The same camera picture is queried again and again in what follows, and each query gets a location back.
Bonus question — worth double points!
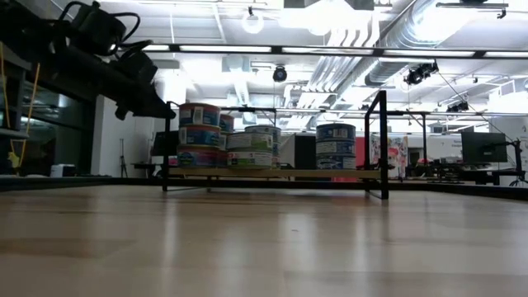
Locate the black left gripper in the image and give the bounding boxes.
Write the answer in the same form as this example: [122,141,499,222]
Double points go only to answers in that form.
[61,45,177,121]

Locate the wooden shelf black metal legs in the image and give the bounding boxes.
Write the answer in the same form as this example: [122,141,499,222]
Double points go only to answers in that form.
[162,90,390,200]

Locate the black background monitor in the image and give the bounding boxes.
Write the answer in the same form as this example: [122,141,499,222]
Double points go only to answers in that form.
[460,131,509,165]
[151,130,180,158]

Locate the black background tripod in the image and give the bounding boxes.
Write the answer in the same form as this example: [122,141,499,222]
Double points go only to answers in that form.
[118,138,129,178]

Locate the long ceiling light bar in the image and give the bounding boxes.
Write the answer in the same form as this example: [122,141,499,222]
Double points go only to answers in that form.
[142,43,528,59]

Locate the white background box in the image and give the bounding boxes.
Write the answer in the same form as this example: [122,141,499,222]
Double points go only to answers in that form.
[49,163,77,178]

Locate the colourful poster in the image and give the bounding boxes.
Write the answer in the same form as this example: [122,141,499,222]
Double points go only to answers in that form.
[370,134,409,179]

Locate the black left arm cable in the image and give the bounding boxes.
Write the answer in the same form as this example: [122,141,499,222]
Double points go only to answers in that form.
[57,0,154,53]

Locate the yellow cable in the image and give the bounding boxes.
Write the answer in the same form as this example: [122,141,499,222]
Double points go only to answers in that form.
[18,61,42,168]

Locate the black background table frame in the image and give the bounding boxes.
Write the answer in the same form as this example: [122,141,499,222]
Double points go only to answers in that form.
[386,110,432,174]
[220,106,278,129]

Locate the round ring ceiling light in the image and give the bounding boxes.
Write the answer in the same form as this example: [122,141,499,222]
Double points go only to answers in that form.
[240,6,266,35]

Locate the silver ventilation duct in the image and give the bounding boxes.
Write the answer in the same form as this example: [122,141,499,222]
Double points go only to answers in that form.
[365,0,467,87]

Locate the black metal table frame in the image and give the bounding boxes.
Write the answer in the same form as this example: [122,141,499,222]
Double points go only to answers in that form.
[0,175,528,202]

